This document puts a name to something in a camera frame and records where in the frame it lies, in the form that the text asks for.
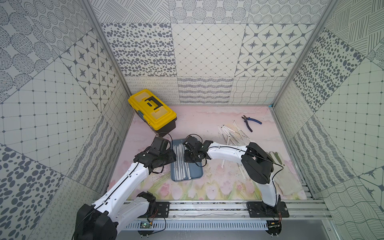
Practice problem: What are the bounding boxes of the pink floral table mat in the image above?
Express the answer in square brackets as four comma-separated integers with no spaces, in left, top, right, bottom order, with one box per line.
[107,105,307,201]

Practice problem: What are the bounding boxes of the pile of wrapped straws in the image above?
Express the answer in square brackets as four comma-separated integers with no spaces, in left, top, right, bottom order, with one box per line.
[217,120,251,181]

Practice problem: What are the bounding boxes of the white slotted cable duct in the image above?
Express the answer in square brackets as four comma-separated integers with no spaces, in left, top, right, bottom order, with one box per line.
[123,220,268,231]

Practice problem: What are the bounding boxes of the yellow black toolbox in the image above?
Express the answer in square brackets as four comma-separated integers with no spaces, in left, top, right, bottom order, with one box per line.
[128,89,177,137]

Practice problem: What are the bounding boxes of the aluminium rail frame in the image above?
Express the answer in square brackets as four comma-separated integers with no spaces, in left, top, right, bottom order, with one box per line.
[168,200,332,220]

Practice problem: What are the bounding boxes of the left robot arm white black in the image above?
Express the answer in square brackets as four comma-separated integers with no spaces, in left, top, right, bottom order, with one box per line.
[72,137,176,240]

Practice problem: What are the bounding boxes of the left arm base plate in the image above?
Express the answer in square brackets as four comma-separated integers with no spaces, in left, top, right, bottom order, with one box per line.
[143,202,171,218]

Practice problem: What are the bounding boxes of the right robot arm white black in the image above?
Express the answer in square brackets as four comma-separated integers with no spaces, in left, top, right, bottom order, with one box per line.
[183,136,281,208]

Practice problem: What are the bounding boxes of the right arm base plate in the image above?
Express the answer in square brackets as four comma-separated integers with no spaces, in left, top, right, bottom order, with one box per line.
[246,202,290,218]

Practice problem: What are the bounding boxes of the white work glove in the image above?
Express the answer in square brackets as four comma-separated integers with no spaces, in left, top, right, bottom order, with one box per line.
[269,152,303,200]

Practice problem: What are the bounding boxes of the blue grey storage tray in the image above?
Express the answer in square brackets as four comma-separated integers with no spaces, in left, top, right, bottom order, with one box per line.
[170,139,204,182]

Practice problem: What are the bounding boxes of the blue handled pliers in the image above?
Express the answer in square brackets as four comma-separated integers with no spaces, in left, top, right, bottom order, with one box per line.
[242,115,263,133]

